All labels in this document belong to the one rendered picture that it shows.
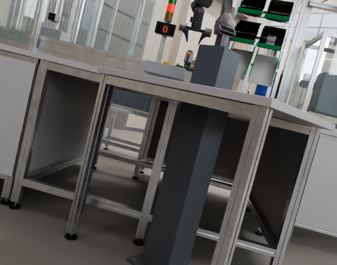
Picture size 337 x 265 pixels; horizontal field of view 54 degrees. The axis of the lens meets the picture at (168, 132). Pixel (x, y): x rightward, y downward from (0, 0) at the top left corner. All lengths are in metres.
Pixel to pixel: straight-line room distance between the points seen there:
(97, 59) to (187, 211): 0.94
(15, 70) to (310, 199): 2.08
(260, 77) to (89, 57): 0.94
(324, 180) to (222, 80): 1.37
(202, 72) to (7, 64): 1.08
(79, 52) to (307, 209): 1.86
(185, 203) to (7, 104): 1.11
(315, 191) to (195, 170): 1.33
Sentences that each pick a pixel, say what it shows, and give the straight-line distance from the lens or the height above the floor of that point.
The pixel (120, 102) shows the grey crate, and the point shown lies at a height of 0.65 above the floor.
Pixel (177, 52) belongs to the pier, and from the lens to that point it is 7.66.
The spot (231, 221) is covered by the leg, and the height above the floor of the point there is 0.45.
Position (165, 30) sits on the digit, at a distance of 2.12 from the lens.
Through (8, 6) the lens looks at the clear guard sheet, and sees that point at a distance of 2.12.
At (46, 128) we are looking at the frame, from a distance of 2.18.
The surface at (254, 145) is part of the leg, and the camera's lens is 1.08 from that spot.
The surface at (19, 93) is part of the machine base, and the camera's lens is 1.98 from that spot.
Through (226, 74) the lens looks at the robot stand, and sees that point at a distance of 1.51.
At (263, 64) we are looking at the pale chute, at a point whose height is 1.12.
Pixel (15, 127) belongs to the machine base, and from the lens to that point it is 1.99.
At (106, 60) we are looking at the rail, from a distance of 1.87.
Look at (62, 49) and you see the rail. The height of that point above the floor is 0.91.
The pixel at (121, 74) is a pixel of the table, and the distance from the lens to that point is 1.51.
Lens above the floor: 0.76
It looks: 5 degrees down
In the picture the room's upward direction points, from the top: 14 degrees clockwise
